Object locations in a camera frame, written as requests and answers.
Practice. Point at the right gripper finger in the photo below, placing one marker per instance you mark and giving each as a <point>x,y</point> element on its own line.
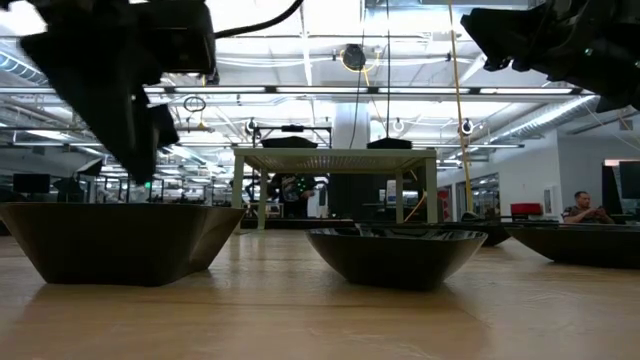
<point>510,35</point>

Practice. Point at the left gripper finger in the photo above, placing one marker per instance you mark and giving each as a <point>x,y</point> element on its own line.
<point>162,125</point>
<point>125,140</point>

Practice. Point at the black leaf-shaped plate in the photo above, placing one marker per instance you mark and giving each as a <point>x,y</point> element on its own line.
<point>575,247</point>
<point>395,260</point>

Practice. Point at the small black monitor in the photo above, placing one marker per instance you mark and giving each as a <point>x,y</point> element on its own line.
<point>31,183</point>

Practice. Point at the black wavy square plate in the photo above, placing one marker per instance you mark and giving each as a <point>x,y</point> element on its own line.
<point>120,245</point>

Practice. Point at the person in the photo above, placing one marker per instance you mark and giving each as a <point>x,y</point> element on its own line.
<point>582,212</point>
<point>292,192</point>

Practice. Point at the large black monitor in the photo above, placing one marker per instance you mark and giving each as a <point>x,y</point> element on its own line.
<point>627,180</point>

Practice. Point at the red box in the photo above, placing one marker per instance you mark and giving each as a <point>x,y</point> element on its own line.
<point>526,209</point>

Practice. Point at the black scalloped plate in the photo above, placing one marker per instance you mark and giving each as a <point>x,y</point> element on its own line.
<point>363,226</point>
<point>495,236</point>

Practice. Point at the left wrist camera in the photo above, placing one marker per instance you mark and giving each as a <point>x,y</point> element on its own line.
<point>180,40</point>

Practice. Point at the background frame with camera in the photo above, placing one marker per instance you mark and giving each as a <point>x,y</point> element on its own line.
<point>292,128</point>

